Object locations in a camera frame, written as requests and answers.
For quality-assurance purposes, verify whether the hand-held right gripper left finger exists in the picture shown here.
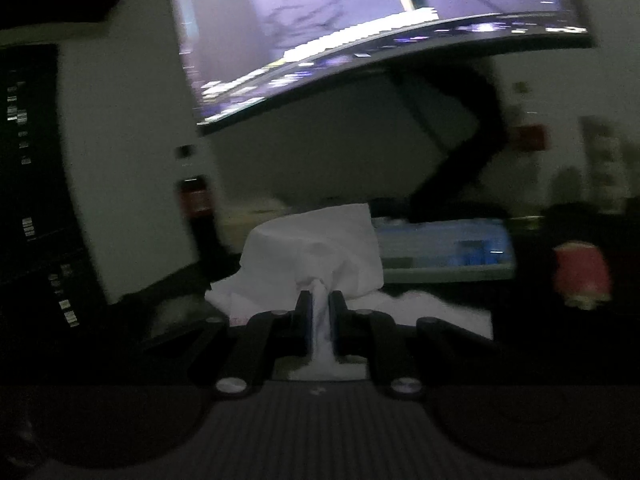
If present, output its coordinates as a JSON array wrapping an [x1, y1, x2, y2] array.
[[142, 290, 315, 401]]

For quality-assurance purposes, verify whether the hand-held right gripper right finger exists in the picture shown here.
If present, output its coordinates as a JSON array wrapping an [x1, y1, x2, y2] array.
[[327, 291, 502, 401]]

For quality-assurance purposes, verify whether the white tissue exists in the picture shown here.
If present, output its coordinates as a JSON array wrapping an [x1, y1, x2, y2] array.
[[239, 203, 386, 381]]

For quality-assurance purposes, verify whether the white printed paper napkin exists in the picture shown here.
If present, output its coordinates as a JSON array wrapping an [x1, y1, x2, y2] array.
[[204, 280, 494, 341]]

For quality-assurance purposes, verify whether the white backlit keyboard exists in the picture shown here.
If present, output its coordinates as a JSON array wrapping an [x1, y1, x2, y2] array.
[[374, 217, 517, 282]]

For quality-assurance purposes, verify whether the dark bottle with red label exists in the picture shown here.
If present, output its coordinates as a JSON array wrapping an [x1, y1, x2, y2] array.
[[175, 175, 224, 262]]

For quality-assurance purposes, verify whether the curved computer monitor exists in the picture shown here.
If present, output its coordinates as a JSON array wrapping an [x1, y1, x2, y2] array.
[[167, 0, 599, 128]]

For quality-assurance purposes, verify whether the red wall box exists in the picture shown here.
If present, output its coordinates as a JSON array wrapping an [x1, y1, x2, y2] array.
[[510, 125, 547, 152]]

